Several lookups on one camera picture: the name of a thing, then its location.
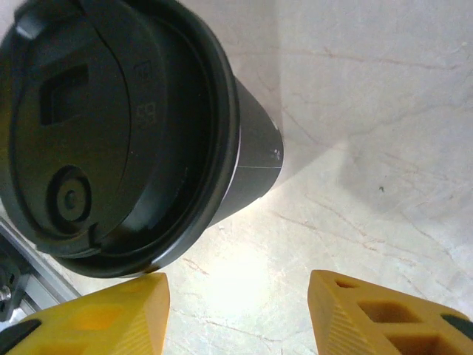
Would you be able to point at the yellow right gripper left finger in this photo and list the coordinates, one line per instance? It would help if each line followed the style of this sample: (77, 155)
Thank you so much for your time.
(92, 325)

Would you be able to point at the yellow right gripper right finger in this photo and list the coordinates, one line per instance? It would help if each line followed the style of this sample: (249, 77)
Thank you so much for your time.
(332, 325)

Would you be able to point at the black paper coffee cup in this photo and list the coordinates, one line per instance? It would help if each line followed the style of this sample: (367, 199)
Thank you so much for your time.
(255, 159)

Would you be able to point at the black plastic cup lid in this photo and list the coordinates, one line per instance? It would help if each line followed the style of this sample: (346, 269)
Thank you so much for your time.
(111, 129)

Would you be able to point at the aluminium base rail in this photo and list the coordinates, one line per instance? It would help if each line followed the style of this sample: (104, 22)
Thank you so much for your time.
(37, 273)

